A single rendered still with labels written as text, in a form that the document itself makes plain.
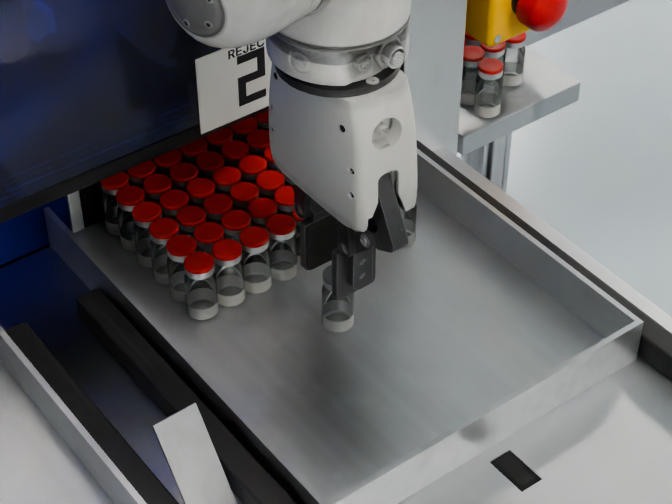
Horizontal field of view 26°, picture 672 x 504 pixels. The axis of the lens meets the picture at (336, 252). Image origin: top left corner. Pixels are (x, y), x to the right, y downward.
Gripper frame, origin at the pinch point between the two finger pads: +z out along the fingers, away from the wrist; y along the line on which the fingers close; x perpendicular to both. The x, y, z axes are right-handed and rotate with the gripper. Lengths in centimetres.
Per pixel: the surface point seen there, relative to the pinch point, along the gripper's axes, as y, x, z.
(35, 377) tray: 4.6, 20.3, 3.2
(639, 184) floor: 70, -118, 95
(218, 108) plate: 11.2, 1.7, -5.9
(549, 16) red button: 7.7, -25.6, -4.6
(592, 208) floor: 70, -107, 95
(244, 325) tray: 3.6, 5.3, 6.5
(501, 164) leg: 26, -40, 27
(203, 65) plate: 11.2, 2.6, -9.7
